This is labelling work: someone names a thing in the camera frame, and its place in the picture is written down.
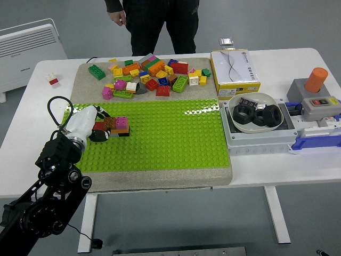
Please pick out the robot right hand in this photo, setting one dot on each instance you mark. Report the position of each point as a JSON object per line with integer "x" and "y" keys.
{"x": 321, "y": 253}

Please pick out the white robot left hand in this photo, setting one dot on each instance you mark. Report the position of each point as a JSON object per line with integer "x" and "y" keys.
{"x": 82, "y": 120}

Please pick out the person's right hand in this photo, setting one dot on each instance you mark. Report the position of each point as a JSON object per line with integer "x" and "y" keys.
{"x": 117, "y": 17}

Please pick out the brown toy brick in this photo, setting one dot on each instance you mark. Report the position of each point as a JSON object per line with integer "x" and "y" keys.
{"x": 109, "y": 123}

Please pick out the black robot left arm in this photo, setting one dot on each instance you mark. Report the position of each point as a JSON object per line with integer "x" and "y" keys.
{"x": 48, "y": 202}

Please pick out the person's right forearm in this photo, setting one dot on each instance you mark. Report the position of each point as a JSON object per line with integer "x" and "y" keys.
{"x": 114, "y": 5}

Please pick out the green baseplate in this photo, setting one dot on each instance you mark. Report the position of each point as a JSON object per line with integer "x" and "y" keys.
{"x": 160, "y": 138}

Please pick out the grey-brown mat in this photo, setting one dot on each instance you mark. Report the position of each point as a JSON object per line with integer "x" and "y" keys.
{"x": 85, "y": 88}

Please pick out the person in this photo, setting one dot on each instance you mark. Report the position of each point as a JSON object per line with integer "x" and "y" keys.
{"x": 149, "y": 24}

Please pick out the flat grey assembly brick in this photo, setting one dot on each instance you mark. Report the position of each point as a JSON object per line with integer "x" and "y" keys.
{"x": 114, "y": 135}

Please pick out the pink square brick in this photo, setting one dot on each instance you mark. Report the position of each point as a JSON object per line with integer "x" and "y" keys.
{"x": 107, "y": 93}

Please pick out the orange assembly brick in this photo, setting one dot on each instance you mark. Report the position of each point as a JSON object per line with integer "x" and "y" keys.
{"x": 120, "y": 131}

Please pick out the pink assembly brick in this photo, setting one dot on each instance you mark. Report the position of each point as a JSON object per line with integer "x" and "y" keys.
{"x": 121, "y": 122}

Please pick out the small flat yellow brick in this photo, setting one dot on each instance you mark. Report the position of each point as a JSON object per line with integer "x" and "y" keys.
{"x": 112, "y": 60}

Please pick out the black assembly brick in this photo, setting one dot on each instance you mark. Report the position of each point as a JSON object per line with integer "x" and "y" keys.
{"x": 125, "y": 134}

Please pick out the small green brick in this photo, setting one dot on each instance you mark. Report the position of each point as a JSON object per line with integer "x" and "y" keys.
{"x": 128, "y": 63}

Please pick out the lime long brick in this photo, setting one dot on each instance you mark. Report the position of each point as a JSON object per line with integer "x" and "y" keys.
{"x": 122, "y": 94}
{"x": 180, "y": 84}

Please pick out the large grey brick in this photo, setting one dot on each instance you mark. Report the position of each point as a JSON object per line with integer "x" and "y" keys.
{"x": 144, "y": 58}

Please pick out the dark green long brick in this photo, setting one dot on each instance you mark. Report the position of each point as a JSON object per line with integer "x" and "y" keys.
{"x": 96, "y": 72}

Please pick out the pale pink brick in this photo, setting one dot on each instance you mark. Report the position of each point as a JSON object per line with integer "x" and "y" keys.
{"x": 112, "y": 67}

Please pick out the white and red brick stack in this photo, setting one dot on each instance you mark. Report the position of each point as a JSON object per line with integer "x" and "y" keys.
{"x": 52, "y": 79}

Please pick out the magenta square brick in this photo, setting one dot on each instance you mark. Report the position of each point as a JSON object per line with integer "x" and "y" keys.
{"x": 120, "y": 84}

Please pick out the long orange brick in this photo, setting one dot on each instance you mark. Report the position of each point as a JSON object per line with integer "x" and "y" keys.
{"x": 130, "y": 68}

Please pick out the small pink brick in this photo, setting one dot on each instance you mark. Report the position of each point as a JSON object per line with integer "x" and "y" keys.
{"x": 153, "y": 58}

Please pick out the tall brown brick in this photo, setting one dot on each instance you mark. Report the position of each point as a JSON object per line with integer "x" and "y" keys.
{"x": 144, "y": 64}

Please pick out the yellow square brick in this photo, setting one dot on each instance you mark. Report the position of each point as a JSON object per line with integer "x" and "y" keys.
{"x": 134, "y": 73}
{"x": 168, "y": 70}
{"x": 145, "y": 79}
{"x": 117, "y": 72}

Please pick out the white table leg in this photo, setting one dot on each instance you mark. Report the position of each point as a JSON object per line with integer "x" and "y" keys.
{"x": 86, "y": 224}
{"x": 277, "y": 216}

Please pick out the flat lime brick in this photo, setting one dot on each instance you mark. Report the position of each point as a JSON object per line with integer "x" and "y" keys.
{"x": 125, "y": 78}

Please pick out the large orange brick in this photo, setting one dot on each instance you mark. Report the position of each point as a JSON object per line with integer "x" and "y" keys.
{"x": 156, "y": 69}

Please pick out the grey sloped brick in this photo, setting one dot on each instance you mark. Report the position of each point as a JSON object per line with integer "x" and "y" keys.
{"x": 142, "y": 90}

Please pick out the red square brick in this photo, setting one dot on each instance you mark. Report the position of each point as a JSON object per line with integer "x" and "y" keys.
{"x": 152, "y": 84}

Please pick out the blue square brick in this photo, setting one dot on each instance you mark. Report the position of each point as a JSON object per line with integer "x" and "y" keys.
{"x": 163, "y": 81}

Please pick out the large red brick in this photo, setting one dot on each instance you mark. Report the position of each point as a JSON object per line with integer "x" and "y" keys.
{"x": 179, "y": 68}

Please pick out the white panel heater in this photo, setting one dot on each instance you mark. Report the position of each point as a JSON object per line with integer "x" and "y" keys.
{"x": 24, "y": 61}

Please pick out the brown square brick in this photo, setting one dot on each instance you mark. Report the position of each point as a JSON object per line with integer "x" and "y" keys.
{"x": 172, "y": 79}

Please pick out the red sloped brick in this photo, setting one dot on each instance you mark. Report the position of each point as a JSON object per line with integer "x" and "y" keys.
{"x": 163, "y": 91}

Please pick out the pink sloped brick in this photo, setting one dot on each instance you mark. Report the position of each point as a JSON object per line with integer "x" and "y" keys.
{"x": 191, "y": 71}

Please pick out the yellow long brick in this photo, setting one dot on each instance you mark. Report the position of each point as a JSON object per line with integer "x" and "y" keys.
{"x": 197, "y": 72}

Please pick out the white square brick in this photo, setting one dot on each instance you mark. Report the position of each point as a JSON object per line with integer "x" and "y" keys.
{"x": 193, "y": 81}

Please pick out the dark green square brick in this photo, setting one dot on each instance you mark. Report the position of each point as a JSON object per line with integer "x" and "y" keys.
{"x": 206, "y": 72}

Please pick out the small silver packet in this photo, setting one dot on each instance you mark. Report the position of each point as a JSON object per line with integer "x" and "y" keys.
{"x": 226, "y": 41}

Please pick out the yellow and white cardboard box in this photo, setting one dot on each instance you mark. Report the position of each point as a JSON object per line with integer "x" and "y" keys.
{"x": 234, "y": 69}

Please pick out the grey junction box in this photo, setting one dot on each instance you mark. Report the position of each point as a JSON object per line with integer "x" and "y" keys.
{"x": 255, "y": 141}

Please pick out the large black nut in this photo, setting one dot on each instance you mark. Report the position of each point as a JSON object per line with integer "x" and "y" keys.
{"x": 238, "y": 114}
{"x": 267, "y": 118}

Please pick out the small black nut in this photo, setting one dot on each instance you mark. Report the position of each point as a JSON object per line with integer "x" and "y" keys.
{"x": 257, "y": 120}

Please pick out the purple circuit board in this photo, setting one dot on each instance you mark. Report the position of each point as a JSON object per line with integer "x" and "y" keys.
{"x": 247, "y": 102}

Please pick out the white bowl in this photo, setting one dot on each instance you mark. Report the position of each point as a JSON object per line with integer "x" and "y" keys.
{"x": 266, "y": 98}

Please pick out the grey block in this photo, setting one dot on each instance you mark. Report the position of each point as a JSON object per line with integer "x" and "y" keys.
{"x": 297, "y": 89}

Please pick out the orange cylinder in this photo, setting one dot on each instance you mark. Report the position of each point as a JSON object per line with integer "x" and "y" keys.
{"x": 315, "y": 80}

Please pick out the blue and white rail device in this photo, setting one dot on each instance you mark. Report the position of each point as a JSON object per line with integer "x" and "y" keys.
{"x": 314, "y": 138}

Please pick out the grey push-button switch box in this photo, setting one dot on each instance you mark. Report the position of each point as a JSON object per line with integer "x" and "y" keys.
{"x": 317, "y": 110}

